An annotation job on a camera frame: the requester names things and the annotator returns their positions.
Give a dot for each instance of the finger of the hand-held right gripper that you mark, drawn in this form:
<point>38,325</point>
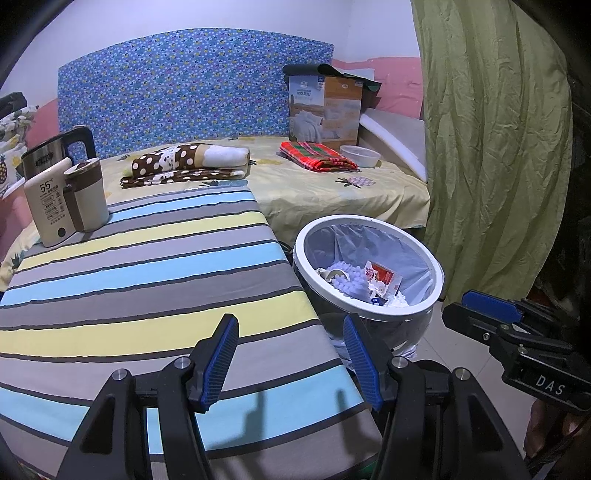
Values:
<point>475,325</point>
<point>489,304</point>

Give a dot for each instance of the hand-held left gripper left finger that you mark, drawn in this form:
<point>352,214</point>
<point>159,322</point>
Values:
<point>217,369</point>

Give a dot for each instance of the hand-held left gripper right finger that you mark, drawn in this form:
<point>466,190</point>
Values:
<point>364,369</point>

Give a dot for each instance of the blue sponge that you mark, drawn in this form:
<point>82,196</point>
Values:
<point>353,281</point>

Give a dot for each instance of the pink drink carton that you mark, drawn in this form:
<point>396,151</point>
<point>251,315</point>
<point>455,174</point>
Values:
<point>383,277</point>

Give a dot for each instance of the person's right hand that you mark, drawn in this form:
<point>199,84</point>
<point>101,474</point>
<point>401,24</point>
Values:
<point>554,429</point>

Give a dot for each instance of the green curtain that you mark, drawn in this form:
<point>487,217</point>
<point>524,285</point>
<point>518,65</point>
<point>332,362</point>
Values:
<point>485,138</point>

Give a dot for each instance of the yellow bed sheet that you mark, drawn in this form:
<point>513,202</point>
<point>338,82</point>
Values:
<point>323,189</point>

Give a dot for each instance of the brown polka-dot folded blanket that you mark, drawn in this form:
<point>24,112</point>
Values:
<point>184,176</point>

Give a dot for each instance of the white bowl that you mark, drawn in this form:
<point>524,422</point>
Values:
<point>360,157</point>

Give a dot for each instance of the brown polka-dot rolled pillow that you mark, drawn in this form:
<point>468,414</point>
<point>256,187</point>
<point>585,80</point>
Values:
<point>175,159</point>

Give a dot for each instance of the brown and cream mug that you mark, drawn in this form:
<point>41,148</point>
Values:
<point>87,198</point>

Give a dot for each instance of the red plaid cloth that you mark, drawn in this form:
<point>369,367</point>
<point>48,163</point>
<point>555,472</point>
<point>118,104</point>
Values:
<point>314,154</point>

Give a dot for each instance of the quilt packaging box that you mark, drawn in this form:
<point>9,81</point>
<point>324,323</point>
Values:
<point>323,115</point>

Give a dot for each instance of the stainless steel electric kettle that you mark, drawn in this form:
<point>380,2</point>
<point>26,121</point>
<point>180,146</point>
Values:
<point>41,159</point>

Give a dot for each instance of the blue floral headboard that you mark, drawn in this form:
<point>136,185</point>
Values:
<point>184,83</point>

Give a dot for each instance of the pineapple print quilt bag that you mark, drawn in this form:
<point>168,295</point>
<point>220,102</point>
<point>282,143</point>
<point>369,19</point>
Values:
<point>14,134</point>

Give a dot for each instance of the black bag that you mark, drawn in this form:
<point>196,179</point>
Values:
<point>11,101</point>

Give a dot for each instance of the white bed side rail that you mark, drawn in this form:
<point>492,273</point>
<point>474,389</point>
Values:
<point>392,134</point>

